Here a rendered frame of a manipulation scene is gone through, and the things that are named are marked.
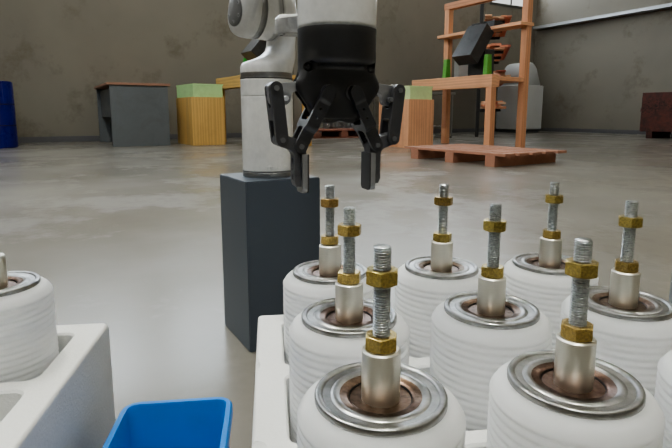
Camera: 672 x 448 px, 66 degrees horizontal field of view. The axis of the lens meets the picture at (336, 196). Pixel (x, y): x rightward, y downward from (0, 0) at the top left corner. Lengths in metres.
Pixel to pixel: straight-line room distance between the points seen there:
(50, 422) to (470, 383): 0.34
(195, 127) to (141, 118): 0.67
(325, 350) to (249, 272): 0.53
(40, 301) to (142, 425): 0.16
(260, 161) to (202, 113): 6.15
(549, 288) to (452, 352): 0.17
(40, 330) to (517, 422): 0.42
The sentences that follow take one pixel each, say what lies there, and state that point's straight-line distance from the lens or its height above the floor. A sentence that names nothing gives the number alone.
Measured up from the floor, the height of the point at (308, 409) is 0.25.
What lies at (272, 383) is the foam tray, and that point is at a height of 0.18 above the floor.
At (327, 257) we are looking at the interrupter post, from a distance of 0.52.
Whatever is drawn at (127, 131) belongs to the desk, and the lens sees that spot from 7.08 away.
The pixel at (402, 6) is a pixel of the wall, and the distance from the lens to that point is 11.09.
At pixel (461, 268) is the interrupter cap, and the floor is 0.25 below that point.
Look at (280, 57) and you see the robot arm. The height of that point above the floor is 0.51.
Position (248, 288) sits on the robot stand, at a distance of 0.91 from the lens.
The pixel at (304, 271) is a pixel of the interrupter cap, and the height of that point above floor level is 0.25.
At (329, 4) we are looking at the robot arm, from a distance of 0.49.
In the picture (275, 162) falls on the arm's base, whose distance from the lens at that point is 0.91.
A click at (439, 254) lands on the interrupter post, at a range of 0.55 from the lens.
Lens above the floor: 0.41
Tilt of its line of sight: 9 degrees down
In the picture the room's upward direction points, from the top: straight up
